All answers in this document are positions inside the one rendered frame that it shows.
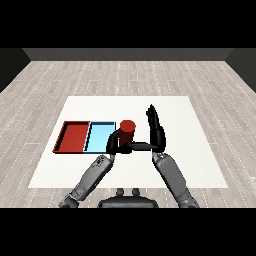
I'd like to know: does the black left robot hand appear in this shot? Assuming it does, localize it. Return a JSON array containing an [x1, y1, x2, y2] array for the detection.
[[105, 129, 133, 156]]

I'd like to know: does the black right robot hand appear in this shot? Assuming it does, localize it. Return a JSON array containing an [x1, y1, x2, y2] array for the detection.
[[126, 103, 167, 154]]

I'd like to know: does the red can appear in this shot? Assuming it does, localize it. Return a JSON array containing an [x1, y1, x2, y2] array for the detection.
[[119, 119, 137, 148]]

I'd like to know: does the light blue shallow open box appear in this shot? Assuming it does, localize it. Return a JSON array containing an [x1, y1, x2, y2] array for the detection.
[[82, 120, 117, 154]]

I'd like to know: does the red shallow open box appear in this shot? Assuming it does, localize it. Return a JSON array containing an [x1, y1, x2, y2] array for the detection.
[[52, 120, 91, 155]]

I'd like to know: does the dark grey robot body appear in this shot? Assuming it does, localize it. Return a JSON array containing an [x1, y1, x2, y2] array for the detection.
[[97, 188, 159, 209]]

